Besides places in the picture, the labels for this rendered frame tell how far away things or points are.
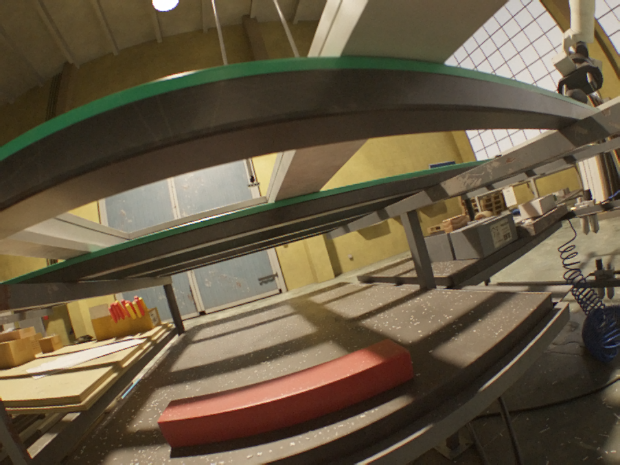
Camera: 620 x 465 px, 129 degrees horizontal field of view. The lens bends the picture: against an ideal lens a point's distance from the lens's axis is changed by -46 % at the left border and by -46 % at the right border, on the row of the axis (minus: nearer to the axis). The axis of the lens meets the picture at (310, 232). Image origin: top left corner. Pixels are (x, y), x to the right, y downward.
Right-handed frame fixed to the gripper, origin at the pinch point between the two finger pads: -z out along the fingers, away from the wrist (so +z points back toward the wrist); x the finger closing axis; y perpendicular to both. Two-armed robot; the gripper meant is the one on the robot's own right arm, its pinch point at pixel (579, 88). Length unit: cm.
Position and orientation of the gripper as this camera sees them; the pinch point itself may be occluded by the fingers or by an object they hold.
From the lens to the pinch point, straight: 67.6
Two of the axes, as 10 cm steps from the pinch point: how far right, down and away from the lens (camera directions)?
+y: 6.5, 7.6, 0.6
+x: 2.5, -1.3, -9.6
